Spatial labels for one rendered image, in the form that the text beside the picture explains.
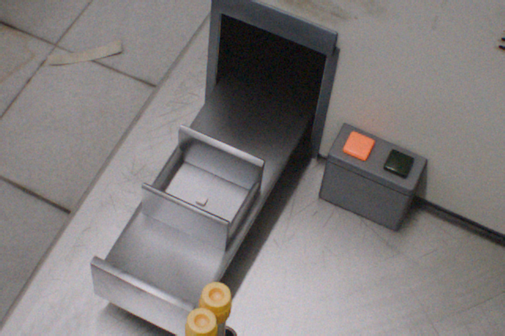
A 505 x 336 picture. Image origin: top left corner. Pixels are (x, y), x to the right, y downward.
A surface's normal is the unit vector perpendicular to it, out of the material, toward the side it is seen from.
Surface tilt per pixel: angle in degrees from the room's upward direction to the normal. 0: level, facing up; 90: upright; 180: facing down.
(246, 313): 0
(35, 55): 0
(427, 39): 90
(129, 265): 0
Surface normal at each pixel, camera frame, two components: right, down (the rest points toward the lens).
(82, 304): 0.07, -0.56
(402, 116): -0.43, 0.73
